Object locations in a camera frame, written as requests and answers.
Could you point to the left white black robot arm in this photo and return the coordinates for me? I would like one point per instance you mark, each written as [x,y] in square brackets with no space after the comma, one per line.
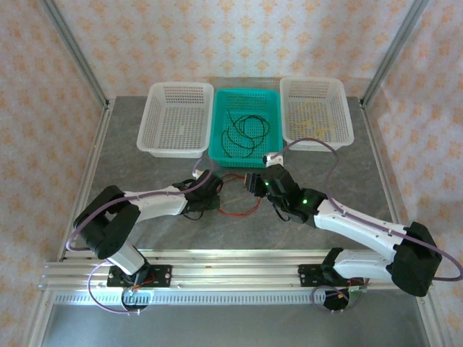
[105,231]

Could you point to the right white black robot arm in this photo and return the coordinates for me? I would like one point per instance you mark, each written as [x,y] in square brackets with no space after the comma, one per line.
[416,260]

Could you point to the teal plastic mesh basket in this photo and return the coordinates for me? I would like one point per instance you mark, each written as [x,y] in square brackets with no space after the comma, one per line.
[253,101]

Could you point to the white plastic mesh basket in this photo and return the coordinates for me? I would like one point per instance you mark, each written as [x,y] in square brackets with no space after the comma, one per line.
[314,90]
[170,115]

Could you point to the small green circuit board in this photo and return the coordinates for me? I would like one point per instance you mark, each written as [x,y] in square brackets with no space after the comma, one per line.
[358,289]

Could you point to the grey metal lower panel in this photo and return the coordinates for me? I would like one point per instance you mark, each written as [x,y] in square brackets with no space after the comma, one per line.
[231,325]

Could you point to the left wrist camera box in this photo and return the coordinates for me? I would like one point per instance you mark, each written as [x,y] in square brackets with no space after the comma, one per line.
[197,174]

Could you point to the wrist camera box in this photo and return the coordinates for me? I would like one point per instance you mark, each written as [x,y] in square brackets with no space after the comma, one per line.
[197,174]
[273,159]

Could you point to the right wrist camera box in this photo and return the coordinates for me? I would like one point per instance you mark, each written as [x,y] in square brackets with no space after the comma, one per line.
[273,159]

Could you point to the aluminium mounting rail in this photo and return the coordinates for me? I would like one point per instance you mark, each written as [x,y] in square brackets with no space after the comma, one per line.
[235,267]

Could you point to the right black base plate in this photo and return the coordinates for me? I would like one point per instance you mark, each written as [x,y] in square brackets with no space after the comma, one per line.
[307,274]

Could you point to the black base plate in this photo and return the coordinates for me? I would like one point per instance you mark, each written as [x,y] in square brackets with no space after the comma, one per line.
[162,271]
[307,274]

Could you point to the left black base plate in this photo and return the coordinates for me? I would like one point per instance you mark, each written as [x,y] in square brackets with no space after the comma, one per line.
[162,271]

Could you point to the aluminium table side rail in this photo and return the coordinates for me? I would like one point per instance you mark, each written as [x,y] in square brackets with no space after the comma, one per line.
[380,162]
[85,173]

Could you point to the aluminium frame post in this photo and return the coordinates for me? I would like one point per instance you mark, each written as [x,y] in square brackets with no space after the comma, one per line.
[72,48]
[396,48]

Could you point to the aluminium frame leg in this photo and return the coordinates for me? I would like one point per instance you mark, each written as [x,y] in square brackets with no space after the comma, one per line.
[40,321]
[430,321]

